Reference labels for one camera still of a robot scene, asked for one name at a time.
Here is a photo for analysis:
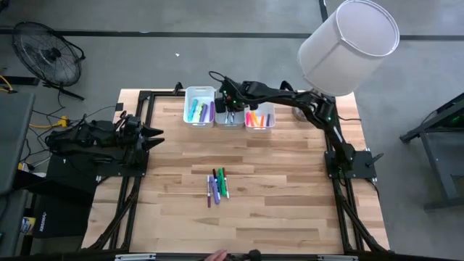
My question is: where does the table lamp white shade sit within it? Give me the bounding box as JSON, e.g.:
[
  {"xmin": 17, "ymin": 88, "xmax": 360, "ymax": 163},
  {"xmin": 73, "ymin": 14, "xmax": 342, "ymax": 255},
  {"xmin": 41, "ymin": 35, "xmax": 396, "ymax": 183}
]
[{"xmin": 292, "ymin": 0, "xmax": 400, "ymax": 123}]

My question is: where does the yellow extension cord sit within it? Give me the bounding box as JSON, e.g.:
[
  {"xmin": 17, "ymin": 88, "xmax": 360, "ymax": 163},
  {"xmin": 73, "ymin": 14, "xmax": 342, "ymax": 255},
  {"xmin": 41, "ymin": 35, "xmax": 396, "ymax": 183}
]
[{"xmin": 28, "ymin": 115, "xmax": 70, "ymax": 130}]

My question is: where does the person's hand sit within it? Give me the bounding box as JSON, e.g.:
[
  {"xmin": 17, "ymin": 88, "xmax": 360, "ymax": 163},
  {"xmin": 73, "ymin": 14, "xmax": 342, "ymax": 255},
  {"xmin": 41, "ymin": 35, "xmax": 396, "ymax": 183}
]
[{"xmin": 204, "ymin": 249, "xmax": 228, "ymax": 261}]

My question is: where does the grey desk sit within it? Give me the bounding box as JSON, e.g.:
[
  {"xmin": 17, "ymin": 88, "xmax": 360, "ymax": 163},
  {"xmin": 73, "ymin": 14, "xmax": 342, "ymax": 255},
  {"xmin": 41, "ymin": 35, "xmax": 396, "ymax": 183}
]
[{"xmin": 0, "ymin": 92, "xmax": 36, "ymax": 196}]

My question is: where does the black Husky tool bag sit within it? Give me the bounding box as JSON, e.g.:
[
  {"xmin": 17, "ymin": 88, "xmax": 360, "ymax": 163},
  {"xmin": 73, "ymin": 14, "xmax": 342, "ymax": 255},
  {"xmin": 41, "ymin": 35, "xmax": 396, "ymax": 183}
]
[{"xmin": 33, "ymin": 194, "xmax": 94, "ymax": 239}]

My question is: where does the black floor fan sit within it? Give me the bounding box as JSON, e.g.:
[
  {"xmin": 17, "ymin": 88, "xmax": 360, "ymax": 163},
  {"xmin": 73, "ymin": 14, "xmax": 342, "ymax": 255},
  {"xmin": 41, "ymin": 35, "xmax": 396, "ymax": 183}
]
[{"xmin": 11, "ymin": 20, "xmax": 86, "ymax": 102}]

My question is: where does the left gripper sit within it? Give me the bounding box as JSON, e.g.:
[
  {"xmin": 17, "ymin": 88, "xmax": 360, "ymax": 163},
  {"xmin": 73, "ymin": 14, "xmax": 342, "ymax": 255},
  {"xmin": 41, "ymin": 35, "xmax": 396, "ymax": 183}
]
[{"xmin": 115, "ymin": 115, "xmax": 166, "ymax": 166}]

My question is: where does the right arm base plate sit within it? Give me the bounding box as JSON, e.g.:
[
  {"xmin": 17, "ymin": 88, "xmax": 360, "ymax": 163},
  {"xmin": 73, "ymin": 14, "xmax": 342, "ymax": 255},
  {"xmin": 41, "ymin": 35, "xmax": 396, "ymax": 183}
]
[{"xmin": 325, "ymin": 150, "xmax": 378, "ymax": 179}]

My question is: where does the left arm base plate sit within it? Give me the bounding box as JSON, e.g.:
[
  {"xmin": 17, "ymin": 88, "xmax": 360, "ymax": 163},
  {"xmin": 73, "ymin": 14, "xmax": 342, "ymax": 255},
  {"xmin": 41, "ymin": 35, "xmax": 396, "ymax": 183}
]
[{"xmin": 96, "ymin": 150, "xmax": 149, "ymax": 178}]

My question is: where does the black metal cart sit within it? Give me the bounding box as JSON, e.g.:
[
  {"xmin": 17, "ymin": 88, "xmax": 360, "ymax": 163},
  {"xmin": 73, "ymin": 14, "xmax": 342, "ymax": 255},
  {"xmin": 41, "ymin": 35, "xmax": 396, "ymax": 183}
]
[{"xmin": 399, "ymin": 92, "xmax": 464, "ymax": 212}]

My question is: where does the teal highlighter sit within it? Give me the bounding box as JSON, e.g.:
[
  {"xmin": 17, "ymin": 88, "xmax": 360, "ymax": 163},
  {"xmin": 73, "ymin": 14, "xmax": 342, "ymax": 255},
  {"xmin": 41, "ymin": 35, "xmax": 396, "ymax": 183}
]
[{"xmin": 187, "ymin": 98, "xmax": 199, "ymax": 123}]

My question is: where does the white plastic bin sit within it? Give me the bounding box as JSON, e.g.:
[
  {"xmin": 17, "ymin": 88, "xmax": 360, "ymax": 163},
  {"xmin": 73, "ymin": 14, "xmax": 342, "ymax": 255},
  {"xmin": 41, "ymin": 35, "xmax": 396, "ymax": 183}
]
[
  {"xmin": 215, "ymin": 86, "xmax": 246, "ymax": 131},
  {"xmin": 244, "ymin": 89, "xmax": 276, "ymax": 133},
  {"xmin": 183, "ymin": 86, "xmax": 216, "ymax": 130}
]

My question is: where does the green highlighter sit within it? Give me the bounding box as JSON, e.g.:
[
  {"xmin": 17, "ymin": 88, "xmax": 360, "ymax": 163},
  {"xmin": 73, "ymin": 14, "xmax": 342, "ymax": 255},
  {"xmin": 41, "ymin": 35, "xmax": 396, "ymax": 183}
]
[{"xmin": 217, "ymin": 167, "xmax": 228, "ymax": 198}]

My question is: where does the black equipment case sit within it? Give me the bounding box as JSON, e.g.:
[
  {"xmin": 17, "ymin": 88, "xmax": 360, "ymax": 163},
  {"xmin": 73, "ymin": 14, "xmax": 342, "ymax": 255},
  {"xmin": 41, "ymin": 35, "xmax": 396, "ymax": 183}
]
[{"xmin": 46, "ymin": 154, "xmax": 99, "ymax": 196}]

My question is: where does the silver aluminium rail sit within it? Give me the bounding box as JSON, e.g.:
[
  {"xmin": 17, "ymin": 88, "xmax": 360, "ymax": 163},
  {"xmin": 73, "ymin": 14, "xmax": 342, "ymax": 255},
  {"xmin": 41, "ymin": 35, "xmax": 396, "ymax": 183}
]
[
  {"xmin": 115, "ymin": 253, "xmax": 157, "ymax": 261},
  {"xmin": 318, "ymin": 254, "xmax": 360, "ymax": 261}
]

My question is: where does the black aluminium table frame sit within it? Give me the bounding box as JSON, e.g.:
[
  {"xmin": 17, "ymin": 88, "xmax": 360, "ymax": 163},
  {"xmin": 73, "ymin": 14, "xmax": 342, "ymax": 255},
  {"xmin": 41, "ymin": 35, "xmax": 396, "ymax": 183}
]
[{"xmin": 86, "ymin": 81, "xmax": 391, "ymax": 254}]

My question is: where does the black-capped thin marker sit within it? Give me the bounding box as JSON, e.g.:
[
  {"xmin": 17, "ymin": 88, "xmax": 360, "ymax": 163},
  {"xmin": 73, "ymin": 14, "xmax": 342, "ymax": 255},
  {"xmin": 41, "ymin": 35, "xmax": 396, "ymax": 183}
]
[{"xmin": 212, "ymin": 168, "xmax": 221, "ymax": 199}]

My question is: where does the yellow and blue box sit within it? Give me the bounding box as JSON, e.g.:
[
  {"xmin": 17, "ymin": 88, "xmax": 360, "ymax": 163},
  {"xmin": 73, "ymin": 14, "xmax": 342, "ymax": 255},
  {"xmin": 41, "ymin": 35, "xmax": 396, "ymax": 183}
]
[{"xmin": 20, "ymin": 216, "xmax": 36, "ymax": 235}]

